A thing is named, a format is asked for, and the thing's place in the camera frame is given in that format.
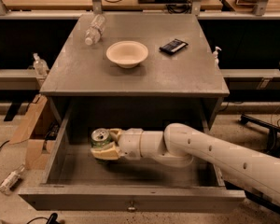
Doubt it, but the green soda can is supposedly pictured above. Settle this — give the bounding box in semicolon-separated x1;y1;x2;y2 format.
91;128;112;154

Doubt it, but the bottle lying on floor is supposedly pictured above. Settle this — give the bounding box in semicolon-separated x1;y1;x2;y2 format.
0;164;25;195

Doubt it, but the grey cabinet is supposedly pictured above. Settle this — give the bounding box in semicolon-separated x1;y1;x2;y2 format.
40;12;229;130

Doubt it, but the metal drawer knob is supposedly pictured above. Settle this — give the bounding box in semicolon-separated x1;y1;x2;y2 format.
127;201;136;212

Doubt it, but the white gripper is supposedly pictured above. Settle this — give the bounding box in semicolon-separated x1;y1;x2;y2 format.
91;128;143;161

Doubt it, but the clear plastic water bottle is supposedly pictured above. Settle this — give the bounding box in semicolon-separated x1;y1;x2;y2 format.
85;14;106;46

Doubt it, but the brown cardboard box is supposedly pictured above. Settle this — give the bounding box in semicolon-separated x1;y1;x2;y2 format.
9;95;55;170

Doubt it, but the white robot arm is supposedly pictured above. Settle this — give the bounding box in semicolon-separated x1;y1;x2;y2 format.
91;123;280;204

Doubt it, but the black chair base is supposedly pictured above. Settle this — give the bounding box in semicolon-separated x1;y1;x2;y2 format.
240;63;280;215

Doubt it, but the clear bottle on left shelf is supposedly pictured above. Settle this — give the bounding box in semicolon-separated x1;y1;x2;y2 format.
33;53;49;77

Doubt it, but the white paper bowl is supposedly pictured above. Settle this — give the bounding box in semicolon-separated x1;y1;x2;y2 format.
106;41;148;68

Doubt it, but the white pump dispenser bottle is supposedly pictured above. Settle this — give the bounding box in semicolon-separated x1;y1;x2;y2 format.
213;46;222;66

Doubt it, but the grey open top drawer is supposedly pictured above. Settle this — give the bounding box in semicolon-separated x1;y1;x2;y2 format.
19;107;245;213

